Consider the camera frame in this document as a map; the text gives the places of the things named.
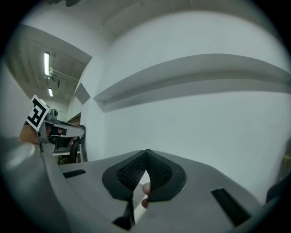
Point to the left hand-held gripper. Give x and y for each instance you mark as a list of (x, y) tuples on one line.
[(37, 112)]

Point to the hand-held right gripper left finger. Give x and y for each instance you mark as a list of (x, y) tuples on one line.
[(95, 186)]

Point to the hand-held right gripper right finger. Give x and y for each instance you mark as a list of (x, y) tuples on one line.
[(200, 198)]

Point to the person's left forearm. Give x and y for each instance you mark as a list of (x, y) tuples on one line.
[(28, 135)]

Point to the person's left hand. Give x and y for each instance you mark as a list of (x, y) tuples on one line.
[(73, 141)]

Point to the black office chair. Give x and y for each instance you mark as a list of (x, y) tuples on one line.
[(73, 153)]

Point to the ceiling light tube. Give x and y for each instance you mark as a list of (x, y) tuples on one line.
[(46, 63), (50, 92)]

